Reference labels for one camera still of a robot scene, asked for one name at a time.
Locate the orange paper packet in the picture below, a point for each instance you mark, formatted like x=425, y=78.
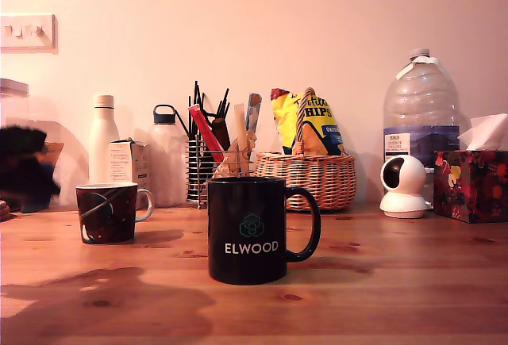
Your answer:
x=56, y=150

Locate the white metal bottle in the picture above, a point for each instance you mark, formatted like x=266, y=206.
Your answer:
x=102, y=142

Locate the white printed carton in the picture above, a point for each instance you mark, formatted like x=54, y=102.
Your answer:
x=121, y=162

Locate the clear bottle with dark cap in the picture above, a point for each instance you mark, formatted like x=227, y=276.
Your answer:
x=166, y=170

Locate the black straw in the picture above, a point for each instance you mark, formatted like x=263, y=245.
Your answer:
x=196, y=107
x=223, y=103
x=182, y=125

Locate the red sachet stick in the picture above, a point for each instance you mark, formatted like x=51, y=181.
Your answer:
x=206, y=135

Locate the brown sachet stick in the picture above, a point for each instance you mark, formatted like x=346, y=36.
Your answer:
x=221, y=135

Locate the cream sachet stick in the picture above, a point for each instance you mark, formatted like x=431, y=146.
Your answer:
x=240, y=123

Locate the black mug with white lettering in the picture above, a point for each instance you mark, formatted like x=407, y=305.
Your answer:
x=246, y=234

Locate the blue and orange sachet stick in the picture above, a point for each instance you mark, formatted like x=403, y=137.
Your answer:
x=252, y=111

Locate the yellow tortilla chips bag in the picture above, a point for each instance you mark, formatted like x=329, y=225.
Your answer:
x=321, y=131

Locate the large clear water bottle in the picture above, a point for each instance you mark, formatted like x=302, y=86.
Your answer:
x=420, y=107

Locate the red floral tissue box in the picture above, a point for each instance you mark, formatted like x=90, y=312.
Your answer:
x=472, y=190

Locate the white tissue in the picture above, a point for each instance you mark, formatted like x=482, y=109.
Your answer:
x=486, y=131

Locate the white wall shelf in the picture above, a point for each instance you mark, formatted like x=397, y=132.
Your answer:
x=12, y=87

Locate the white wall switch plate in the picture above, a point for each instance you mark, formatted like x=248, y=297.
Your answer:
x=28, y=41

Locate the small white round camera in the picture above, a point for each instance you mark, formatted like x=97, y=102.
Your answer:
x=409, y=202

